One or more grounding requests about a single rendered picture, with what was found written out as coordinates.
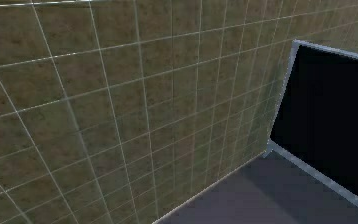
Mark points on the black window with grey frame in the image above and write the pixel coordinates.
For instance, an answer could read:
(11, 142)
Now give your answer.
(330, 120)

